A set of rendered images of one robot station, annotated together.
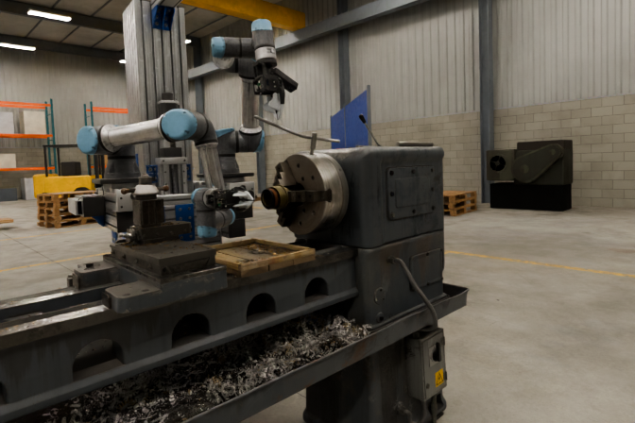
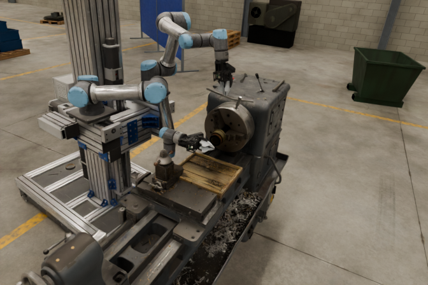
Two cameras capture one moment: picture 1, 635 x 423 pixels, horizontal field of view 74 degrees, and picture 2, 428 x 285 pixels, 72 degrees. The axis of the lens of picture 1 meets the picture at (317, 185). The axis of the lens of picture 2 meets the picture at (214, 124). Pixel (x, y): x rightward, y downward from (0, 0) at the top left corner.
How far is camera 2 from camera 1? 1.07 m
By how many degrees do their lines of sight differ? 31
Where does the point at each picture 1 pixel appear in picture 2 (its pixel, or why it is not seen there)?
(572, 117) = not seen: outside the picture
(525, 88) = not seen: outside the picture
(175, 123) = (155, 94)
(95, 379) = (176, 273)
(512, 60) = not seen: outside the picture
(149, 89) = (95, 34)
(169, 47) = not seen: outside the picture
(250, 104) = (174, 49)
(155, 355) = (192, 249)
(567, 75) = not seen: outside the picture
